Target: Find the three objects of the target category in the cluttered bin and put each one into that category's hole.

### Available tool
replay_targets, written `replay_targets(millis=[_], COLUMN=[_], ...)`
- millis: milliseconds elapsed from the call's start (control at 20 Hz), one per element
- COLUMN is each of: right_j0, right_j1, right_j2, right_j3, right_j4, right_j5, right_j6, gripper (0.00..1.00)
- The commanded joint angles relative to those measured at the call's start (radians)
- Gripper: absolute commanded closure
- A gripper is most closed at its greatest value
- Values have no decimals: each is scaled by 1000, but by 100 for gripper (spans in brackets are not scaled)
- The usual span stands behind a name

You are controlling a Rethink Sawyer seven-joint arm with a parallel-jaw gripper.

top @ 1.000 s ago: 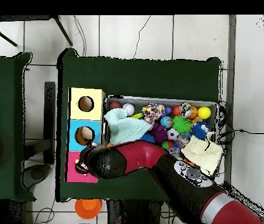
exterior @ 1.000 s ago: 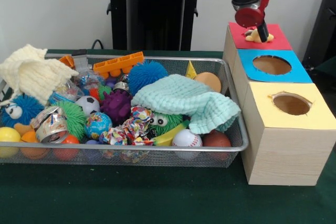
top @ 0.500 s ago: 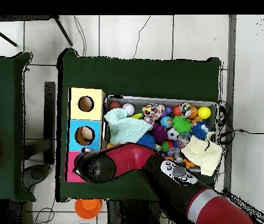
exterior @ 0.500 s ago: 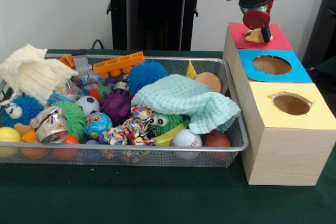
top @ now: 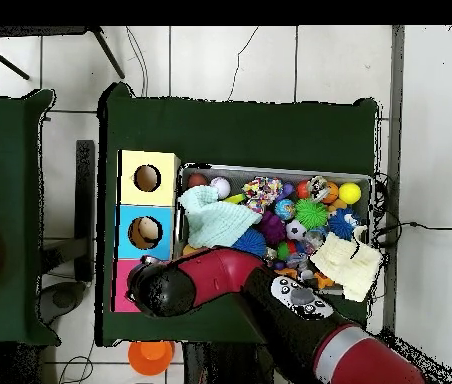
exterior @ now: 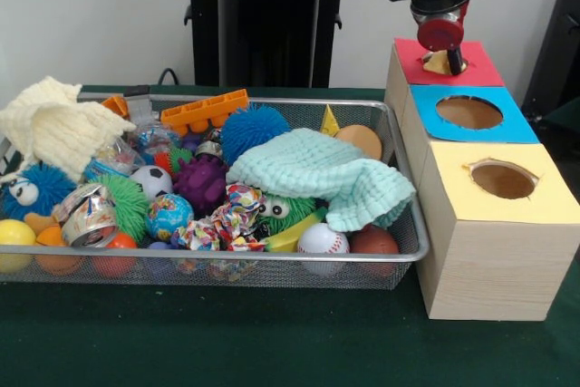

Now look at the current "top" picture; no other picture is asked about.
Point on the mint green muslin cloth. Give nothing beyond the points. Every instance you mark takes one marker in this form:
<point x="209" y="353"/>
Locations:
<point x="214" y="224"/>

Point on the toy hamburger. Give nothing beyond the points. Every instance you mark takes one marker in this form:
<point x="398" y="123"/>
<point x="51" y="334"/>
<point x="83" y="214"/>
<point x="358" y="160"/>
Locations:
<point x="189" y="250"/>

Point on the cream muslin cloth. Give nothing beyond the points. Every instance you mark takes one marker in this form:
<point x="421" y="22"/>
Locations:
<point x="346" y="264"/>

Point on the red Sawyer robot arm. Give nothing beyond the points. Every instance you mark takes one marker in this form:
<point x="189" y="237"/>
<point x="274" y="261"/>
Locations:
<point x="218" y="272"/>

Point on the wooden box with three holes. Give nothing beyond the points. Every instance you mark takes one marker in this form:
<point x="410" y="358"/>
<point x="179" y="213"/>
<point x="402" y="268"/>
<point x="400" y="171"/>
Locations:
<point x="146" y="200"/>

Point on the white toy baseball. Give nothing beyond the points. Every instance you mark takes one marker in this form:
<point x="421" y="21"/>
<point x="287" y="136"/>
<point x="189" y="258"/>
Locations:
<point x="221" y="187"/>

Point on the plain blue spiky ball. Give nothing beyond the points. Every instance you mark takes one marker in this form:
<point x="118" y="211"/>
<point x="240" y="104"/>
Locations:
<point x="252" y="241"/>

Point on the multicolour patterned cloth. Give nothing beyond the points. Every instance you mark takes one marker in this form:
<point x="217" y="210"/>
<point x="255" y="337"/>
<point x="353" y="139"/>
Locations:
<point x="262" y="190"/>

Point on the brown toy football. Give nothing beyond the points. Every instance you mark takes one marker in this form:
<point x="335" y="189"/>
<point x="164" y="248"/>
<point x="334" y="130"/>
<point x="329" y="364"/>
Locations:
<point x="197" y="180"/>

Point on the purple spiky ball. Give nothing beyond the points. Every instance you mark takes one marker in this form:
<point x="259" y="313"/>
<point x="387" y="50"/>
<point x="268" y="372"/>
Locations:
<point x="272" y="228"/>

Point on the blue globe ball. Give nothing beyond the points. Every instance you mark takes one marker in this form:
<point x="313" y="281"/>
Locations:
<point x="285" y="209"/>

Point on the small toy soccer ball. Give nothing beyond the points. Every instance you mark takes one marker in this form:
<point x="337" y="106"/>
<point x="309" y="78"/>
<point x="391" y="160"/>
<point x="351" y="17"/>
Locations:
<point x="296" y="230"/>

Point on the beige round toy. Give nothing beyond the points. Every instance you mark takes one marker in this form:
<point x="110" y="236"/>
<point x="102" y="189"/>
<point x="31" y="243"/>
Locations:
<point x="146" y="230"/>

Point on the plain green spiky ball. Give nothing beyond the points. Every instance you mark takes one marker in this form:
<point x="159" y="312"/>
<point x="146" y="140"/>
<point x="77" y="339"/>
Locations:
<point x="310" y="214"/>

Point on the crushed silver drink can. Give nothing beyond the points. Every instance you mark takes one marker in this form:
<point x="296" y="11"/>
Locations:
<point x="318" y="188"/>

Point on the yellow smooth ball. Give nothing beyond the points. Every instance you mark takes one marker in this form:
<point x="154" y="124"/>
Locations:
<point x="349" y="193"/>

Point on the orange plastic cup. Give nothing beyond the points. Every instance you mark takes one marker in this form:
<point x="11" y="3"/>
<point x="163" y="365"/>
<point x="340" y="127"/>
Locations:
<point x="150" y="358"/>

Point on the grey stand base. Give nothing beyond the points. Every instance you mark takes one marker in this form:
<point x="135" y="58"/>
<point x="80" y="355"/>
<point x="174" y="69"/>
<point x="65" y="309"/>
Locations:
<point x="64" y="300"/>

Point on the black tripod stand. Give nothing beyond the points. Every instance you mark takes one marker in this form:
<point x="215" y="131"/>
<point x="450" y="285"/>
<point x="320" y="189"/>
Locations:
<point x="106" y="52"/>

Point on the dark green side table cloth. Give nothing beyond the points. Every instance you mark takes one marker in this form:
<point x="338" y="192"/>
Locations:
<point x="6" y="120"/>

